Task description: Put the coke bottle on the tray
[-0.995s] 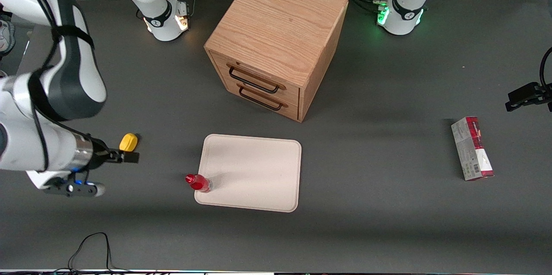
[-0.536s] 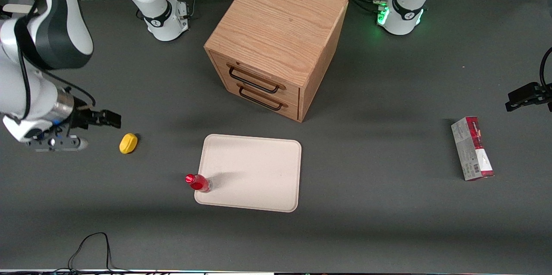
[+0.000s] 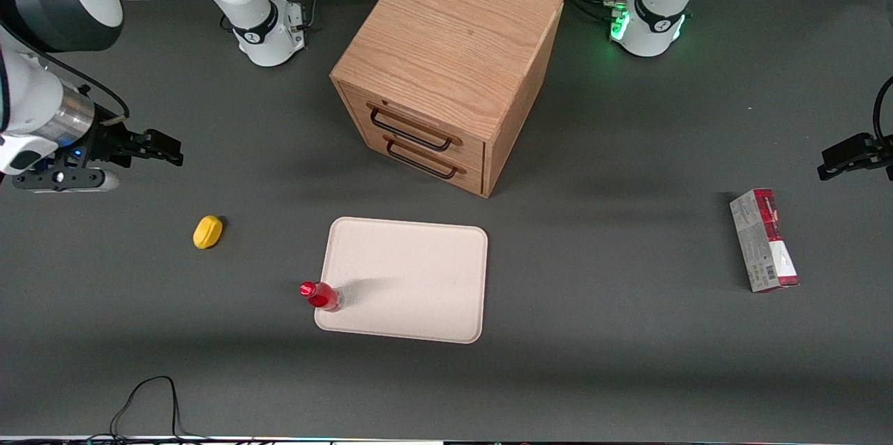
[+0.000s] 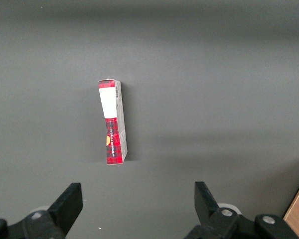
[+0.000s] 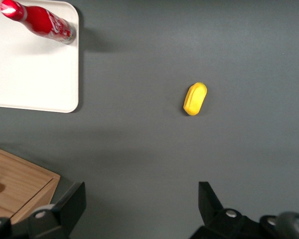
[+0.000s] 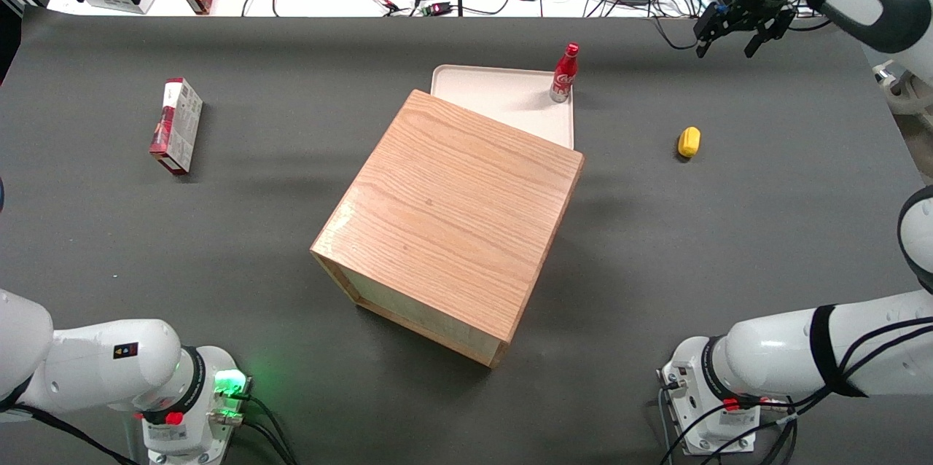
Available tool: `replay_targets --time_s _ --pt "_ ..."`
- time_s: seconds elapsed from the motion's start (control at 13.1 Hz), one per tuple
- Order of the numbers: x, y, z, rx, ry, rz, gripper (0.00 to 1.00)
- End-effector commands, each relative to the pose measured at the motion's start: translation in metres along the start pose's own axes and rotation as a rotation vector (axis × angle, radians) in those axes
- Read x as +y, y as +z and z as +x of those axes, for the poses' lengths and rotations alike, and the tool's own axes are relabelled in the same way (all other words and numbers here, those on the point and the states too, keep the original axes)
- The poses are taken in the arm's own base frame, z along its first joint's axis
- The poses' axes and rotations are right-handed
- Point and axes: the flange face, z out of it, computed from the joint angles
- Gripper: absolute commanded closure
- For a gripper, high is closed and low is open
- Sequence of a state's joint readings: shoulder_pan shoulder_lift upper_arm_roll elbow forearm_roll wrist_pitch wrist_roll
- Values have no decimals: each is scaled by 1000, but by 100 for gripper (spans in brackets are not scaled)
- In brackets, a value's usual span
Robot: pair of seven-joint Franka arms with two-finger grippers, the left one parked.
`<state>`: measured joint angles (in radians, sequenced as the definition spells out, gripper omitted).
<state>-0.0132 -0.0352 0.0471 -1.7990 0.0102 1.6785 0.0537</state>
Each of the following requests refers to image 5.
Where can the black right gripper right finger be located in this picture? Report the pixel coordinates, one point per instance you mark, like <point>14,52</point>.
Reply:
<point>214,214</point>

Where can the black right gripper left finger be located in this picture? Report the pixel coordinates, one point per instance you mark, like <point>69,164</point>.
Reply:
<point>64,211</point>

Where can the red coke bottle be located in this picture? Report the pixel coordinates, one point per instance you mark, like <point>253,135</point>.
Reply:
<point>43,23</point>

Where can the cream plastic tray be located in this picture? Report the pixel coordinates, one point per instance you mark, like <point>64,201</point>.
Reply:
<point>32,74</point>

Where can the wooden drawer cabinet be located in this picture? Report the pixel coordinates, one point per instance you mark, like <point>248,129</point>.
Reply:
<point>22,179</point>

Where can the yellow toy lemon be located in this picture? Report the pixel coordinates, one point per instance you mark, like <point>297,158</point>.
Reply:
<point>195,99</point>

